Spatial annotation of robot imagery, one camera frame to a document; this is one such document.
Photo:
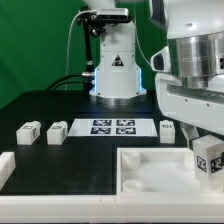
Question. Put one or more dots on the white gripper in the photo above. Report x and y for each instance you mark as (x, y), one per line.
(203, 108)

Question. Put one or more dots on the white square tabletop part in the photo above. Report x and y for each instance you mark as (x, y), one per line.
(159, 170)

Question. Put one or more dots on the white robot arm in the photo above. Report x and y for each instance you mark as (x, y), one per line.
(189, 69)

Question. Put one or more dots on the white sheet with markers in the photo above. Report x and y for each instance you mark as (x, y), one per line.
(113, 128)

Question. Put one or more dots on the white left fence block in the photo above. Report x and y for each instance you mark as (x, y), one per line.
(7, 166)

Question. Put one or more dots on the white front fence rail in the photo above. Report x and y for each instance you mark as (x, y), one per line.
(124, 208)

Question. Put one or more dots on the black camera stand pole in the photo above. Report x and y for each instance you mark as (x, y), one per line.
(89, 61)

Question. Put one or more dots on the black camera on stand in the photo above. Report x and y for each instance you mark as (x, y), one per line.
(98, 19)

